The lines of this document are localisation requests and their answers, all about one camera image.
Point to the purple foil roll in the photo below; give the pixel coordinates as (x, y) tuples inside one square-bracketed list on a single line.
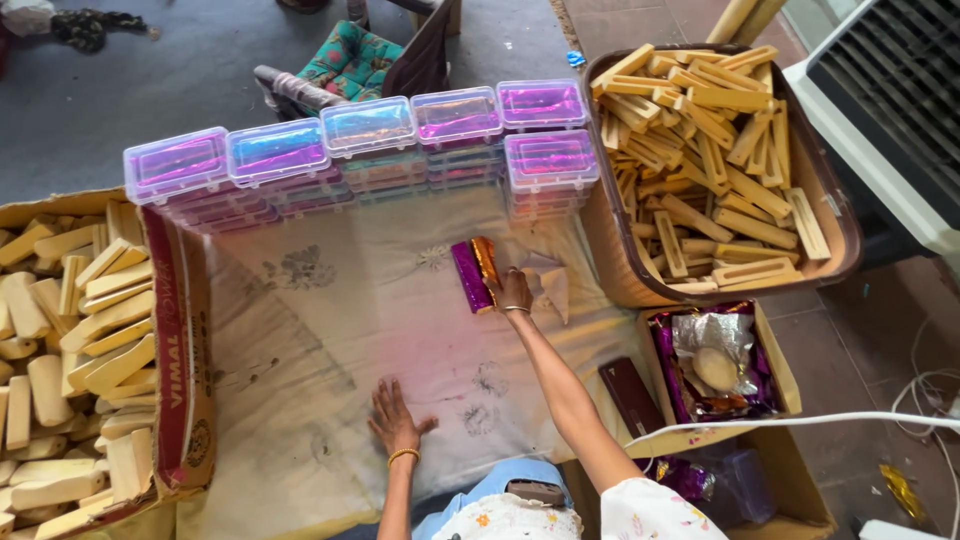
[(469, 276)]

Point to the white air cooler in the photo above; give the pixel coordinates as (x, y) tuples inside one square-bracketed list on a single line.
[(885, 105)]

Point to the white embroidered cloth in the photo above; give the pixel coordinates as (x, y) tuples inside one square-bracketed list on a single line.
[(315, 360)]

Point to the gold foil scrap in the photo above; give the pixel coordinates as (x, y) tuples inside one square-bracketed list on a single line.
[(902, 491)]

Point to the brown suitcase of wooden pieces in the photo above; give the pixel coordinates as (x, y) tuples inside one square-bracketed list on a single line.
[(712, 172)]

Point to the person's right fingers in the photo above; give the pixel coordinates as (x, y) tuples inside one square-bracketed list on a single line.
[(495, 280)]

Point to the small carton of foil wrappers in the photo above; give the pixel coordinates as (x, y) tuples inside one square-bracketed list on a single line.
[(716, 367)]

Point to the chair with floral cushion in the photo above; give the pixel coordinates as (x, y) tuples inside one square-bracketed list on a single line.
[(360, 64)]

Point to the dark brown rectangular case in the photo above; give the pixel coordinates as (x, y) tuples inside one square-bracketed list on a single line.
[(631, 396)]

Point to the person's white floral shirt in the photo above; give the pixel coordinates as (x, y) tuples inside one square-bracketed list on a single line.
[(645, 517)]

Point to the large carton of wooden blocks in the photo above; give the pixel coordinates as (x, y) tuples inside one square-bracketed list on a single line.
[(82, 360)]

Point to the gold bangle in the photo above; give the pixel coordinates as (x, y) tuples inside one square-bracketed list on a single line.
[(403, 454)]

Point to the blue wrapper scrap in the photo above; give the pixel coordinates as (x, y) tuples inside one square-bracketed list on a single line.
[(575, 58)]

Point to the stacks of clear plastic boxes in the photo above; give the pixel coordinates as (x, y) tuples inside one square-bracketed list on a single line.
[(367, 150)]

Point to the open carton with plastic bags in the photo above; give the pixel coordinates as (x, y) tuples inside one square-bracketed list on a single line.
[(750, 480)]

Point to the white plug adapter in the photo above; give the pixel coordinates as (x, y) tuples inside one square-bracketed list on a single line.
[(896, 531)]

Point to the white bag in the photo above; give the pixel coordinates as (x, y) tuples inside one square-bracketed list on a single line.
[(26, 15)]

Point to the black patterned cloth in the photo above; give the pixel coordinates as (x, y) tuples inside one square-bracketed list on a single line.
[(90, 26)]

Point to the brown phone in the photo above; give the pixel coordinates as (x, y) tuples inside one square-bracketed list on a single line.
[(536, 492)]

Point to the person's left hand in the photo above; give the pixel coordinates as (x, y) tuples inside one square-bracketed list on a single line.
[(396, 424)]

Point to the gold foil roll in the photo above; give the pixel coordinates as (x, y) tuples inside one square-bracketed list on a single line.
[(484, 255)]

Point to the silver bangle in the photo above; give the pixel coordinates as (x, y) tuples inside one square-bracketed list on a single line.
[(516, 308)]

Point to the person's right hand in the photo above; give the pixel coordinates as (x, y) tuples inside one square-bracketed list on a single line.
[(514, 291)]

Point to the wooden planks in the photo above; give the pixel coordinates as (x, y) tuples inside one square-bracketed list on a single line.
[(742, 19)]

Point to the white crumpled paper piece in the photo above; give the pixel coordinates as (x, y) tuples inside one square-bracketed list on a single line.
[(551, 283)]

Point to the person's blue jeans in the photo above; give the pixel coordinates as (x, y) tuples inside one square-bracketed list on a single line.
[(495, 484)]

